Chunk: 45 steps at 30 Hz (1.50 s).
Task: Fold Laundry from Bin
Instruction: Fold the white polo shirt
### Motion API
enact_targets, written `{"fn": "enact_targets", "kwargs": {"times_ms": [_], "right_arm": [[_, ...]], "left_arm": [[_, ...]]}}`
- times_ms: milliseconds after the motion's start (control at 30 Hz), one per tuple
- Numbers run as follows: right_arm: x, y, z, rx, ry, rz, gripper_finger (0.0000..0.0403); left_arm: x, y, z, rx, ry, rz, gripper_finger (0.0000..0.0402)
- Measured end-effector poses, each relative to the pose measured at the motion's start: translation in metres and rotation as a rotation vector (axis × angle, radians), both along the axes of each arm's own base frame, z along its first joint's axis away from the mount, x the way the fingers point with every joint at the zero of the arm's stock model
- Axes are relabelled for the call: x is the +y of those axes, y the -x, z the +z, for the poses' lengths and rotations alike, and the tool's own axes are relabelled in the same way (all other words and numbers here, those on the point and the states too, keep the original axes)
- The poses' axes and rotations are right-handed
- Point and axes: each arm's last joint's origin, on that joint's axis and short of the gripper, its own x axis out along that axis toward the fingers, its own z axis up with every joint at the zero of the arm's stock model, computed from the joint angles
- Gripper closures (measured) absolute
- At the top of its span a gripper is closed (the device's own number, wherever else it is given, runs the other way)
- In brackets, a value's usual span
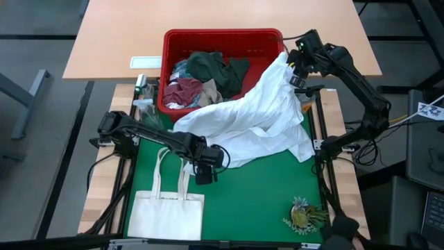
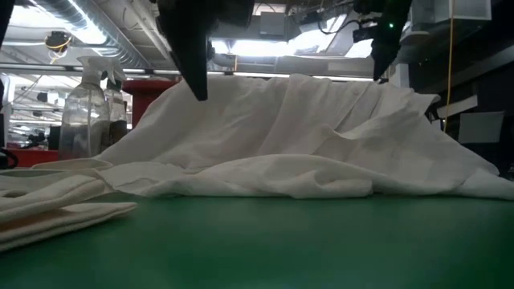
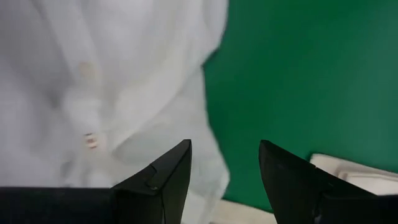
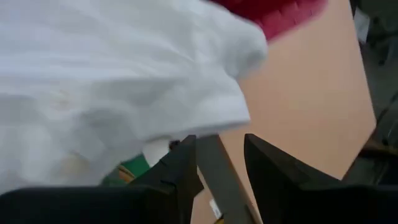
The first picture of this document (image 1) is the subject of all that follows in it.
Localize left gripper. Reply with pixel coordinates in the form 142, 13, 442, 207
192, 144, 227, 186

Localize white linen shirt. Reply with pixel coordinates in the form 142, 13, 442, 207
172, 51, 316, 169

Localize red plastic laundry bin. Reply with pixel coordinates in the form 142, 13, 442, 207
157, 28, 286, 123

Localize green table mat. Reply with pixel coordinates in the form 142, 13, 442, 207
123, 93, 329, 244

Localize white canvas tote bag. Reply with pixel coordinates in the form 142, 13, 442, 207
127, 147, 205, 242

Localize maroon garment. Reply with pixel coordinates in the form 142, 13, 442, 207
162, 78, 203, 108

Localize clear spray bottle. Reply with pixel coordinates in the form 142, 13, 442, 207
133, 98, 164, 130

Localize dark green garment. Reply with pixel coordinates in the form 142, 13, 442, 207
186, 51, 251, 100

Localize white paper fiducial tag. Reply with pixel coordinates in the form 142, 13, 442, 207
417, 101, 444, 122

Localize grey cabinet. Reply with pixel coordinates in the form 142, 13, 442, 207
405, 89, 444, 192

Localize dark blue fabric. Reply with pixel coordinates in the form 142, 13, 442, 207
321, 213, 365, 250

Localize light wooden desk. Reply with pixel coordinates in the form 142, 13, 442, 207
62, 0, 382, 81

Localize grey metal table leg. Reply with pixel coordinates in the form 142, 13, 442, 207
0, 69, 50, 140

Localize dark keyboard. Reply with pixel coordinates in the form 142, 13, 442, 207
420, 190, 444, 240

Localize black computer mouse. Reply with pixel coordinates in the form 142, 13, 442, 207
407, 231, 430, 250

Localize black aluminium table frame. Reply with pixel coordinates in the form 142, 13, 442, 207
78, 81, 370, 250

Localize silver camera mount bar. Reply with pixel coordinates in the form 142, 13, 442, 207
107, 237, 323, 250

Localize black cable bundle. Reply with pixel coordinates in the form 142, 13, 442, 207
353, 138, 382, 167

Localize yellow power plug cable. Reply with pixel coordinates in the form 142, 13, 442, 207
388, 113, 410, 124

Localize white cable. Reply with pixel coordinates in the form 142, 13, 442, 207
388, 94, 444, 130

